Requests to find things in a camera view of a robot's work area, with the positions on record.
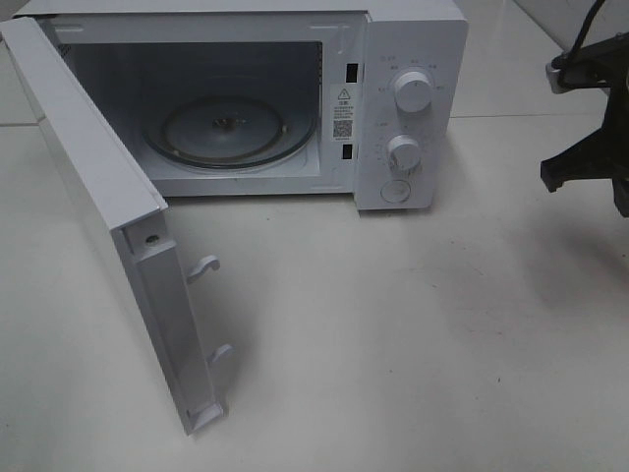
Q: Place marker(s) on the white microwave door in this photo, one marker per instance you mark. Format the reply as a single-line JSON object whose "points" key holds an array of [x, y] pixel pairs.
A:
{"points": [[124, 216]]}

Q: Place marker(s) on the white microwave oven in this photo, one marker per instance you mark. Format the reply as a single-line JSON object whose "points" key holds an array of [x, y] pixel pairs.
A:
{"points": [[137, 58]]}

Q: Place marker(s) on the white microwave knob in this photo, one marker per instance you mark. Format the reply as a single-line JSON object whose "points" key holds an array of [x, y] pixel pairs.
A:
{"points": [[412, 91], [403, 153]]}

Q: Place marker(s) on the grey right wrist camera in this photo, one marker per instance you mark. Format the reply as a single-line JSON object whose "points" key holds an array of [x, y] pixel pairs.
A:
{"points": [[552, 75]]}

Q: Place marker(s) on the glass microwave turntable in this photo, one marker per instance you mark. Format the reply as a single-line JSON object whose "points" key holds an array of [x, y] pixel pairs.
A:
{"points": [[228, 132]]}

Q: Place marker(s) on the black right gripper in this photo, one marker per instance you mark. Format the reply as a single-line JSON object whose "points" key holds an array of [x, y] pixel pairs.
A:
{"points": [[604, 153]]}

